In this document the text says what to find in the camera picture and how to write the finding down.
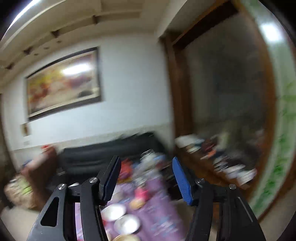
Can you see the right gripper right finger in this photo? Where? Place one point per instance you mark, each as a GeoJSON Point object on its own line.
{"type": "Point", "coordinates": [237, 221]}

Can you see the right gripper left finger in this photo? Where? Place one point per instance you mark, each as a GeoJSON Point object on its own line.
{"type": "Point", "coordinates": [57, 221]}

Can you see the large white foam bowl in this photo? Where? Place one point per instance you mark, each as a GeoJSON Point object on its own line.
{"type": "Point", "coordinates": [113, 212]}

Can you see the cream plastic bowl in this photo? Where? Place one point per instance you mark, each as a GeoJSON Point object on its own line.
{"type": "Point", "coordinates": [126, 238]}

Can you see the small white foam bowl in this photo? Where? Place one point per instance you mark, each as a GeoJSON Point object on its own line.
{"type": "Point", "coordinates": [127, 224]}

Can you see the brown armchair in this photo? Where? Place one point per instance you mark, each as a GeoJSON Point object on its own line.
{"type": "Point", "coordinates": [38, 173]}

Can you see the wooden sideboard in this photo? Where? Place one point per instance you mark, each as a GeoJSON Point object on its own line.
{"type": "Point", "coordinates": [207, 159]}

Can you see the black leather sofa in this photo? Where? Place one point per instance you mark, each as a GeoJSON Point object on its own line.
{"type": "Point", "coordinates": [77, 164]}

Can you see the purple floral tablecloth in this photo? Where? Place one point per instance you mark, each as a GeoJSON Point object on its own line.
{"type": "Point", "coordinates": [159, 219]}

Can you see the framed wall painting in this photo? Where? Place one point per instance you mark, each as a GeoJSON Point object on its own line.
{"type": "Point", "coordinates": [68, 82]}

